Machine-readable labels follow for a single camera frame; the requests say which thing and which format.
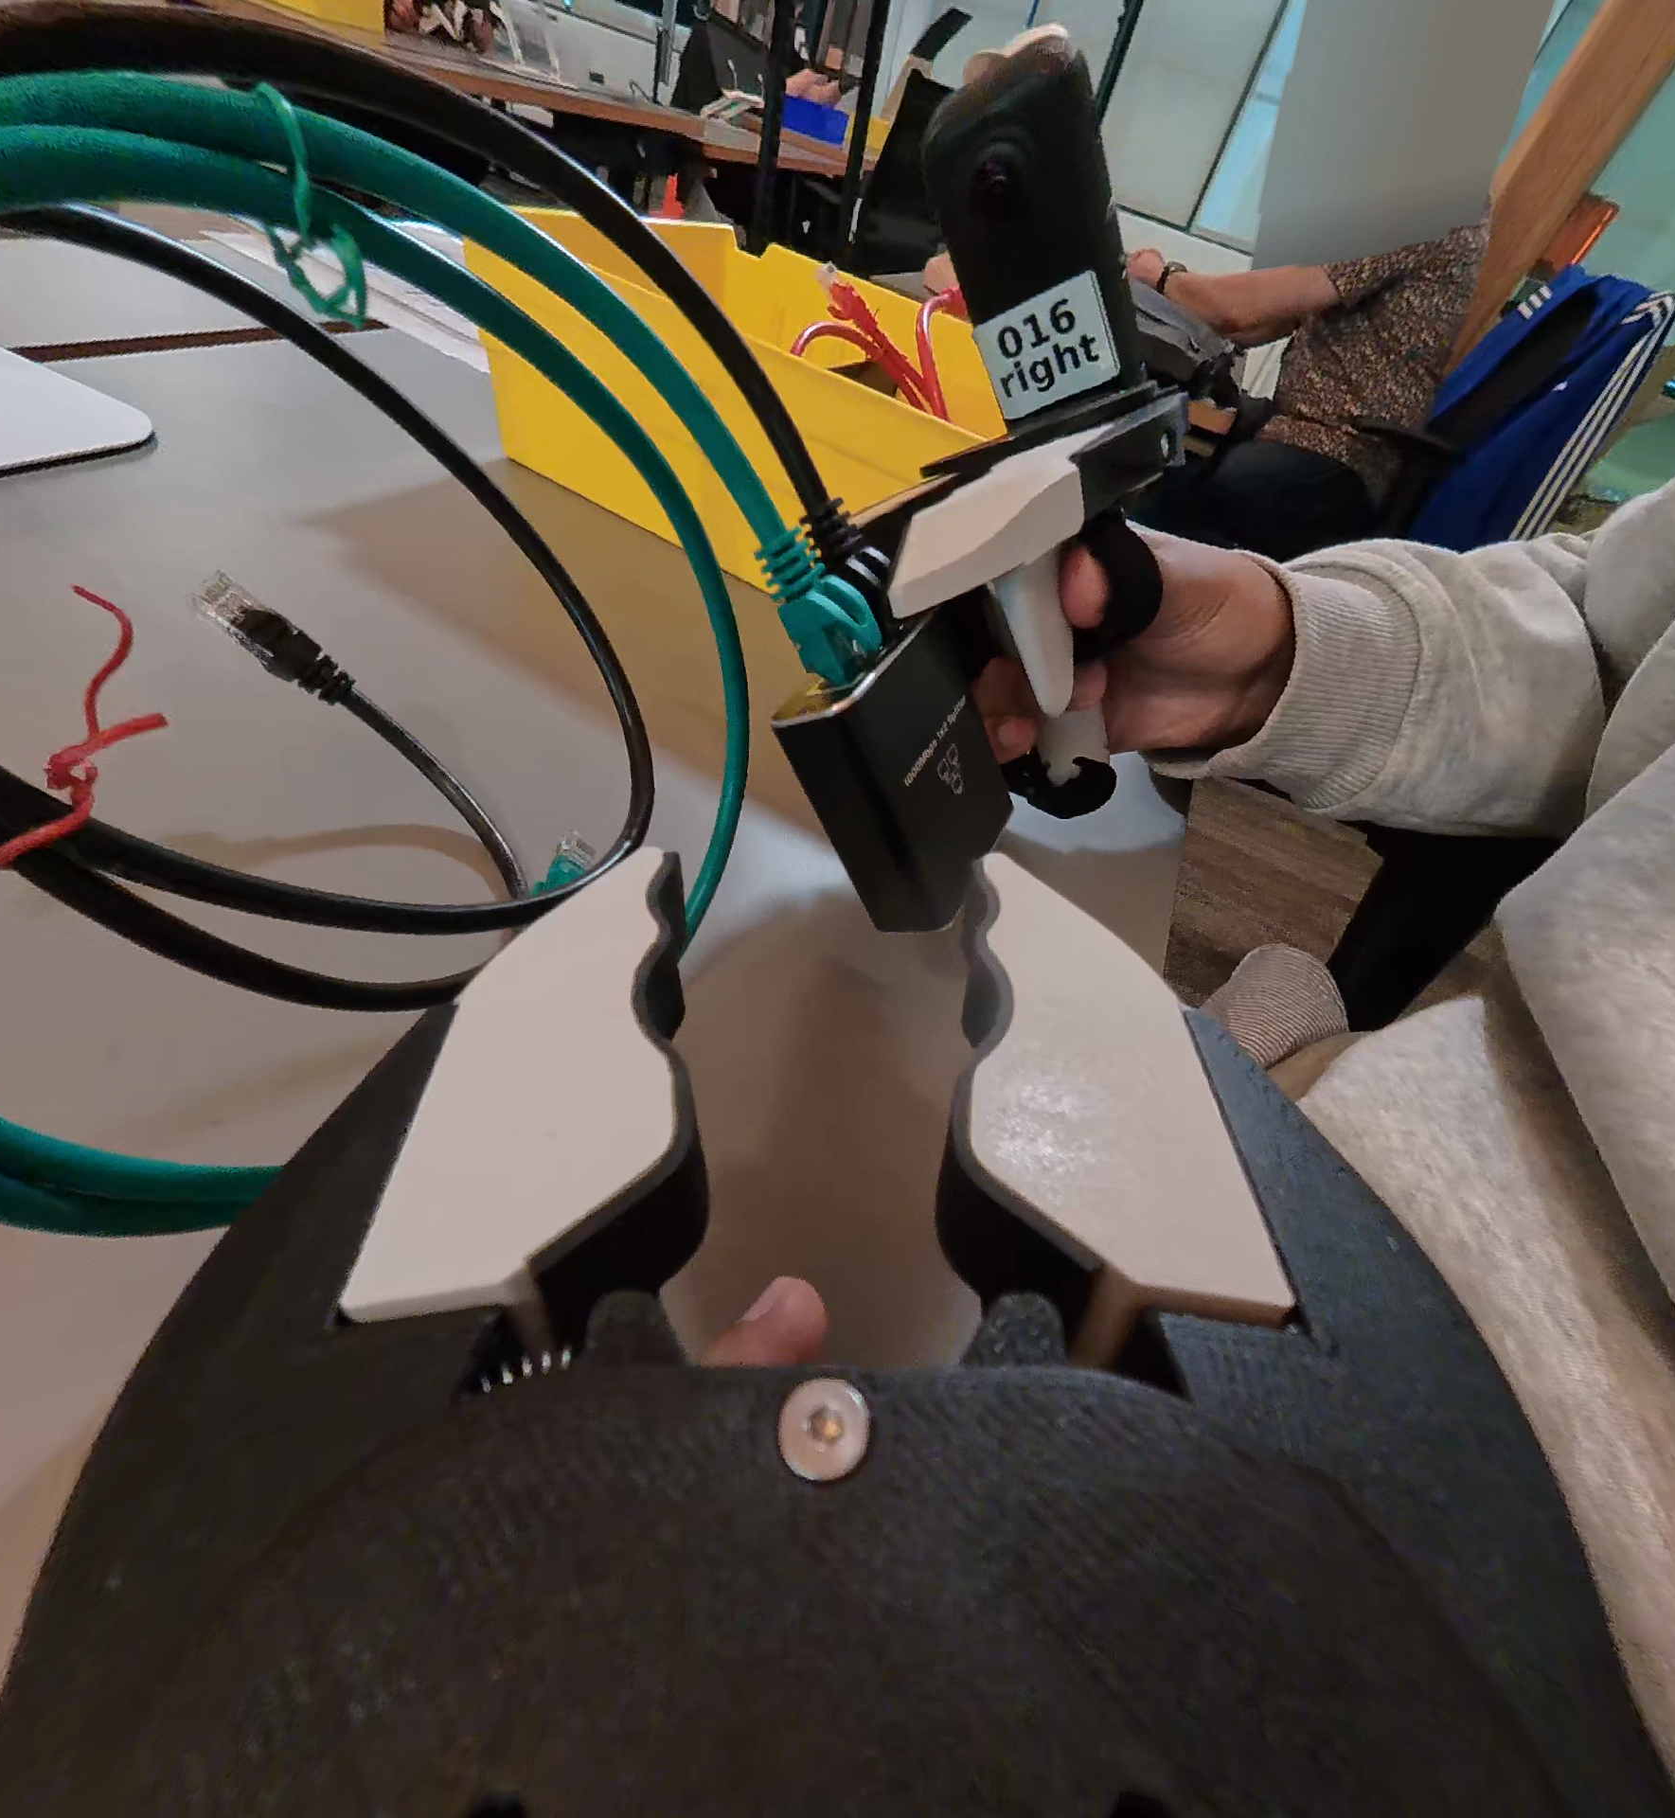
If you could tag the person's grey hoodie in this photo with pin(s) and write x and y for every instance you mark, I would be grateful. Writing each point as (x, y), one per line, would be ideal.
(1562, 1208)

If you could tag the red twist tie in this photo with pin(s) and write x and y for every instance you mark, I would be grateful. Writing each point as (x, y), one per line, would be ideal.
(69, 775)

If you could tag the blue plastic bin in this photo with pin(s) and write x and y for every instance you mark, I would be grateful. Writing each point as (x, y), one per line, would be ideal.
(816, 122)

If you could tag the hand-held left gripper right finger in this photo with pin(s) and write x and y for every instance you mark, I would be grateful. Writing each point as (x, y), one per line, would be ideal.
(1107, 1136)

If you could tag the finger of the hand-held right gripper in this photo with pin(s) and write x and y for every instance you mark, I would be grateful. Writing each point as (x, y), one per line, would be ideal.
(1006, 527)

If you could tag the person's right hand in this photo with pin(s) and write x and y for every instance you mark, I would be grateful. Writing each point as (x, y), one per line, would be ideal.
(1207, 640)

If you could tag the blue striped jacket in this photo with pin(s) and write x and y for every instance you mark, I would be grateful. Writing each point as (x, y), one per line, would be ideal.
(1532, 412)

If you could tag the yellow plastic bin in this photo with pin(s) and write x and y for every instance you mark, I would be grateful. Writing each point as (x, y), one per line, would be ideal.
(865, 456)

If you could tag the person's grey sock foot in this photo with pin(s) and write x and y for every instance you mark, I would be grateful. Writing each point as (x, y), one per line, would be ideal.
(1270, 1001)

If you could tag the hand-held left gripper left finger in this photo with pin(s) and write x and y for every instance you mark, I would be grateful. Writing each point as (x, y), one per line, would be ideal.
(538, 1109)

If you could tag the silver monitor stand base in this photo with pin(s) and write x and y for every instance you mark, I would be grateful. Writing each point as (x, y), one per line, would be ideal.
(14, 412)

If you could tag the green twist tie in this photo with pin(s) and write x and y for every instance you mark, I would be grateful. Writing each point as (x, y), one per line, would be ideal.
(300, 213)

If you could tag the black ethernet adapter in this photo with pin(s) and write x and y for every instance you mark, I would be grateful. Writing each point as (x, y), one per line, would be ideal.
(907, 797)

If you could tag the person's right forearm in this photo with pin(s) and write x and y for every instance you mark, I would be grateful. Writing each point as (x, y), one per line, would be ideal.
(1461, 668)

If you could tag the person's left hand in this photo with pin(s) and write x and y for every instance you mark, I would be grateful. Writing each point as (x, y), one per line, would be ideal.
(772, 1329)

